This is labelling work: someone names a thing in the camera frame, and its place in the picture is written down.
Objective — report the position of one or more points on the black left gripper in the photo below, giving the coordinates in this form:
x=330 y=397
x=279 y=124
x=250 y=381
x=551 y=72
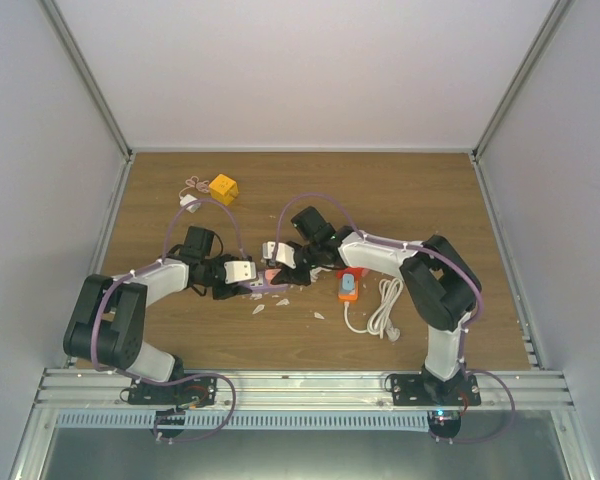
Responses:
x=229 y=292

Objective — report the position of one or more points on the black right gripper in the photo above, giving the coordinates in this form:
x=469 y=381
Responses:
x=286 y=276

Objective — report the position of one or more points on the purple power strip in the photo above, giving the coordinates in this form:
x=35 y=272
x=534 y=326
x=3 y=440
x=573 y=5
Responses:
x=262 y=286

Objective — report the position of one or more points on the yellow cube socket adapter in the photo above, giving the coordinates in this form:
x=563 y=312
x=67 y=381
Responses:
x=224 y=189

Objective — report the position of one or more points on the white USB charger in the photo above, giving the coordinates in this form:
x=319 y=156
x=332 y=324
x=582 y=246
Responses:
x=190 y=203

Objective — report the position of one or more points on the pink plug adapter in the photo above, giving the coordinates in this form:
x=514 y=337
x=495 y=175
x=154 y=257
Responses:
x=271 y=274

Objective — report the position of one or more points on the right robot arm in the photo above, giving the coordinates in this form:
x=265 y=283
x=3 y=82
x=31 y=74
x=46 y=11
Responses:
x=445 y=292

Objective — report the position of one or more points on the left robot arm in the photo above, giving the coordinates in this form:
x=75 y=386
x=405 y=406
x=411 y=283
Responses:
x=108 y=320

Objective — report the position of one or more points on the red cube socket adapter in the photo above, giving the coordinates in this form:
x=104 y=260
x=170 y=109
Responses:
x=361 y=272

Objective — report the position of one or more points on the white paper scraps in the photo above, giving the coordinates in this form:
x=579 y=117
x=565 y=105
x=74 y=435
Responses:
x=294 y=305

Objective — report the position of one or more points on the blue USB charger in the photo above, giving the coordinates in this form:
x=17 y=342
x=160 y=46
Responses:
x=348 y=284

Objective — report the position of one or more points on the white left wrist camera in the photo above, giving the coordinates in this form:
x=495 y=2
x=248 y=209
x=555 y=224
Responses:
x=237 y=271

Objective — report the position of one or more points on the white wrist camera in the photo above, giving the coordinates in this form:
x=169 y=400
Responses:
x=237 y=271
x=278 y=253

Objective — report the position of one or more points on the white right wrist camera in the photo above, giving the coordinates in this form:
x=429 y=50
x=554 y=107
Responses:
x=278 y=253

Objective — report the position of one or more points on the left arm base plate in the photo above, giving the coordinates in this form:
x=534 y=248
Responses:
x=192 y=393

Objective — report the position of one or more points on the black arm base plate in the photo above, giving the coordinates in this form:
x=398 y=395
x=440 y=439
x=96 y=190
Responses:
x=424 y=389

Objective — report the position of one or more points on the aluminium frame rail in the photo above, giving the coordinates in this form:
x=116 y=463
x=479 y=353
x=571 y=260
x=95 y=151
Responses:
x=315 y=390

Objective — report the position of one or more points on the slotted cable duct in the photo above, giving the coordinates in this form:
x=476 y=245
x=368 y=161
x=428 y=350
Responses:
x=247 y=420

